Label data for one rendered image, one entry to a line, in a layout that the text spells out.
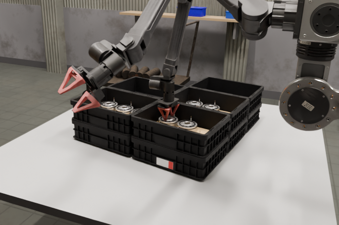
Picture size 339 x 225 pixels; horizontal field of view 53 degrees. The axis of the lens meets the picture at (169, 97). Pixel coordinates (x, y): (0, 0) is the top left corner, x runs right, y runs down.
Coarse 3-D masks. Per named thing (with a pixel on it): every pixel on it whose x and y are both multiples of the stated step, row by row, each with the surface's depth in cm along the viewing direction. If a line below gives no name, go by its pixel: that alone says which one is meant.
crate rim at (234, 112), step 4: (184, 88) 205; (192, 88) 207; (196, 88) 206; (176, 92) 197; (212, 92) 200; (216, 92) 199; (232, 96) 195; (236, 96) 193; (240, 96) 194; (248, 100) 188; (188, 104) 178; (240, 104) 180; (244, 104) 183; (208, 108) 173; (236, 108) 175; (240, 108) 178; (224, 112) 168; (232, 112) 169; (236, 112) 173; (232, 116) 168
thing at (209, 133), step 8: (152, 104) 176; (184, 104) 178; (136, 112) 165; (216, 112) 169; (136, 120) 159; (144, 120) 156; (224, 120) 159; (160, 128) 153; (168, 128) 151; (176, 128) 149; (216, 128) 151; (192, 136) 145; (200, 136) 143; (208, 136) 144
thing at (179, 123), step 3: (183, 120) 175; (186, 120) 175; (189, 120) 175; (177, 123) 171; (180, 123) 172; (192, 123) 172; (195, 123) 172; (180, 126) 168; (183, 126) 169; (186, 126) 168; (189, 126) 168; (192, 126) 169; (195, 126) 168
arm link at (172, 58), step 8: (184, 0) 154; (192, 0) 163; (184, 8) 158; (176, 16) 160; (184, 16) 159; (176, 24) 161; (184, 24) 161; (176, 32) 162; (184, 32) 164; (176, 40) 162; (168, 48) 165; (176, 48) 163; (168, 56) 165; (176, 56) 164; (168, 64) 165; (176, 64) 166; (176, 72) 170
